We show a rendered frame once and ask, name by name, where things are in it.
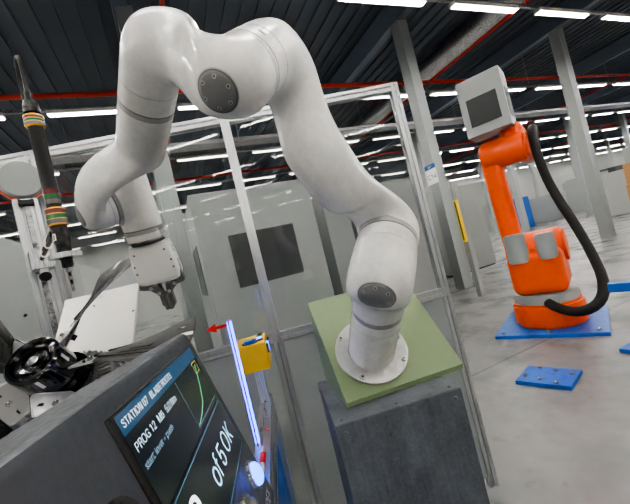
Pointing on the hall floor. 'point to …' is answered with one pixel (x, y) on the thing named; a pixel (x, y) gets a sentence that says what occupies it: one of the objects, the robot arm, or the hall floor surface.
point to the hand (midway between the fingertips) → (168, 300)
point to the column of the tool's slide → (34, 272)
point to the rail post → (286, 465)
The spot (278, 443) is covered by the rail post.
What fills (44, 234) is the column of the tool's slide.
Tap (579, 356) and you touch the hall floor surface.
